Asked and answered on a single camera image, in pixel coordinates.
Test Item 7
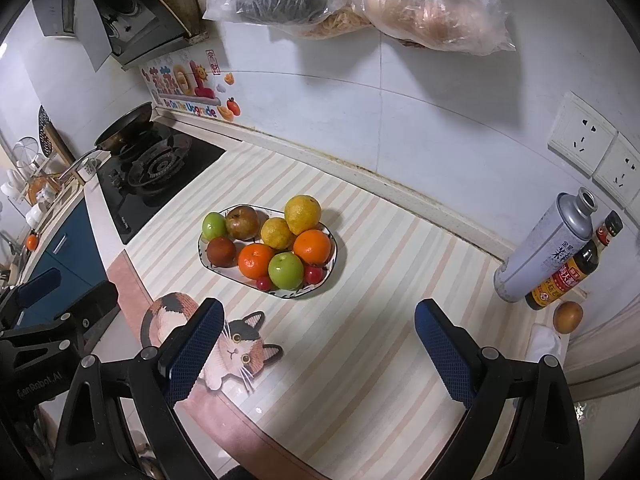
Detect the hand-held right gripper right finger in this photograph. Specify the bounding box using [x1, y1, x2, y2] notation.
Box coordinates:
[414, 298, 586, 480]

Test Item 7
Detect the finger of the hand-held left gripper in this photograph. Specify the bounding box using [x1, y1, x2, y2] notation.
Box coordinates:
[0, 280, 120, 361]
[0, 267, 62, 331]

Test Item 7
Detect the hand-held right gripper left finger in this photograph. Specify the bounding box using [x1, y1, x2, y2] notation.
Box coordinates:
[52, 297, 226, 480]

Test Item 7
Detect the floral ceramic plate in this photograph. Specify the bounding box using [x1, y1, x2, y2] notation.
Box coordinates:
[196, 205, 339, 301]

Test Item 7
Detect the orange mandarin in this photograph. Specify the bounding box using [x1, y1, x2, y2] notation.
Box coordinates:
[237, 243, 276, 280]
[293, 229, 333, 266]

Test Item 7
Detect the large green apple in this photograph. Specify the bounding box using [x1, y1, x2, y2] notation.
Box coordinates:
[268, 252, 305, 290]

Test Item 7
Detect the small green apple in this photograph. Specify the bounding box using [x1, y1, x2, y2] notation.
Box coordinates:
[202, 211, 228, 241]

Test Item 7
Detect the large yellow citrus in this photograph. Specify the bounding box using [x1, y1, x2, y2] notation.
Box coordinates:
[284, 195, 322, 235]

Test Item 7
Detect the blue cabinet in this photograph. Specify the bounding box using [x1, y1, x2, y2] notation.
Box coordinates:
[20, 195, 108, 331]

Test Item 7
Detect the dark red fruit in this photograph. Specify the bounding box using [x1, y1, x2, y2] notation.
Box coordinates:
[206, 236, 237, 268]

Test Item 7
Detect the white cloth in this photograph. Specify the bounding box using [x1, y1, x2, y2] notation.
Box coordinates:
[527, 325, 571, 361]

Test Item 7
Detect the striped cat print table mat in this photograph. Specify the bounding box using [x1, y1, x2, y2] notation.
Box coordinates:
[106, 145, 531, 480]

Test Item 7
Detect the dish rack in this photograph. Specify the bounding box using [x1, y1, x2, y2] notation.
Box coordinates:
[0, 137, 61, 211]

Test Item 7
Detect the brown egg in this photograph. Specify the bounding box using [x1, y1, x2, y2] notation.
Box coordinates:
[552, 301, 584, 335]

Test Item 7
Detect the white mug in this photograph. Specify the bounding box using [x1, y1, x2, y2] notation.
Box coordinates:
[77, 157, 101, 183]

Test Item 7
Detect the brown apple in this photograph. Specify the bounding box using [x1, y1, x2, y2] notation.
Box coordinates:
[225, 205, 261, 241]

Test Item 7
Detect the silver metal can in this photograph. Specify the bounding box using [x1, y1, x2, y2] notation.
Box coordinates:
[494, 186, 598, 303]

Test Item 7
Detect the small yellow citrus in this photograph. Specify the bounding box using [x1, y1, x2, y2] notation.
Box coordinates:
[260, 217, 296, 251]

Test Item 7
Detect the dark sauce bottle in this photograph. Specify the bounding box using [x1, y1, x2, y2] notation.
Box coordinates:
[524, 210, 624, 312]

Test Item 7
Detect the black perforated trivet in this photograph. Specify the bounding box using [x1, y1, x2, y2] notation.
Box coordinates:
[37, 105, 56, 156]

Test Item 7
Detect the black gas stove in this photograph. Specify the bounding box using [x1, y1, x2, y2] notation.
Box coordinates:
[95, 122, 227, 246]

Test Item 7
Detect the black frying pan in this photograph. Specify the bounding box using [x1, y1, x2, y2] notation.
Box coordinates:
[57, 101, 153, 181]

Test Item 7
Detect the grey range hood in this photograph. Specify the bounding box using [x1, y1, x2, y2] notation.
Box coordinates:
[32, 0, 191, 73]

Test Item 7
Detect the colourful wall sticker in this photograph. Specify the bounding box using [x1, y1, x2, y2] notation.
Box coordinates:
[140, 49, 241, 123]

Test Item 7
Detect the white wall socket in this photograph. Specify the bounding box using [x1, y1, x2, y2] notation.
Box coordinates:
[592, 132, 640, 208]
[546, 91, 618, 177]

